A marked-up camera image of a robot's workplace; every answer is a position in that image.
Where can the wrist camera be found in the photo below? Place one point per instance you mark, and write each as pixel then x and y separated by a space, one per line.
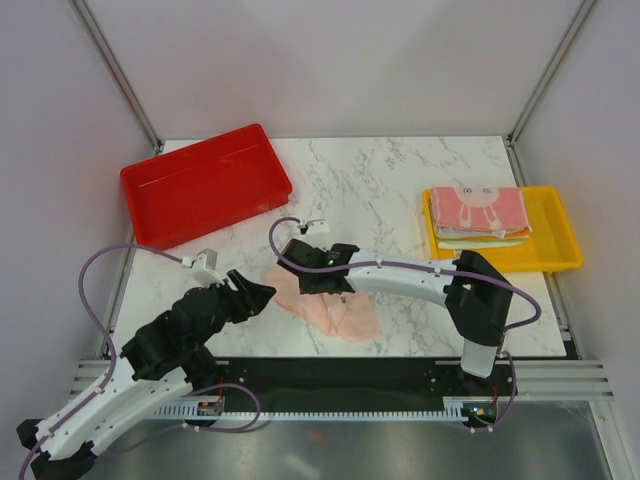
pixel 202 268
pixel 314 227

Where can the yellow plastic bin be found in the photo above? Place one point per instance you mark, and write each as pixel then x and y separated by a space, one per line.
pixel 552 245

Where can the pink striped towel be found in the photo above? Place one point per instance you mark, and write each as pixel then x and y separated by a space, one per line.
pixel 487 209

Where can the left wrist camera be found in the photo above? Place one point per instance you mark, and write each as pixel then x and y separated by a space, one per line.
pixel 202 268

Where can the plain peach towel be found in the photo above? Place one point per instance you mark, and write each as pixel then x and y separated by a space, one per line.
pixel 349 316

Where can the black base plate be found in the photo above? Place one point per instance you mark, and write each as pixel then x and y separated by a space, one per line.
pixel 358 384

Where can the aluminium frame post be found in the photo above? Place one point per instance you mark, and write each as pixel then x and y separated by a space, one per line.
pixel 559 54
pixel 93 29

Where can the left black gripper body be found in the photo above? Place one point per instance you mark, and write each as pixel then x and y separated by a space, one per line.
pixel 232 307

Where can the grey towel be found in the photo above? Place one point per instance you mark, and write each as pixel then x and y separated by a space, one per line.
pixel 451 233

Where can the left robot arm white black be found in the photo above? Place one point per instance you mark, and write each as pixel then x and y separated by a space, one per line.
pixel 164 360

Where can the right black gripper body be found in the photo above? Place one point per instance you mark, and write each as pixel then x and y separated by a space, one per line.
pixel 307 285

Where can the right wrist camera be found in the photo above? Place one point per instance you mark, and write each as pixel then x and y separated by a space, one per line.
pixel 314 227

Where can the red plastic bin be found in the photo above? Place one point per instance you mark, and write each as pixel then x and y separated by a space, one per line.
pixel 180 196

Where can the left aluminium frame post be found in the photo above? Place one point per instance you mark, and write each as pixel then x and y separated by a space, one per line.
pixel 93 29

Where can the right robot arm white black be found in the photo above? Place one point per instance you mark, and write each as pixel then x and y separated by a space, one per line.
pixel 476 296

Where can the white slotted cable duct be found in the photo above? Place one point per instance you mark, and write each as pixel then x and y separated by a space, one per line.
pixel 451 410

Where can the right aluminium frame post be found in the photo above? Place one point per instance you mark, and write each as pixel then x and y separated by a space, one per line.
pixel 559 54

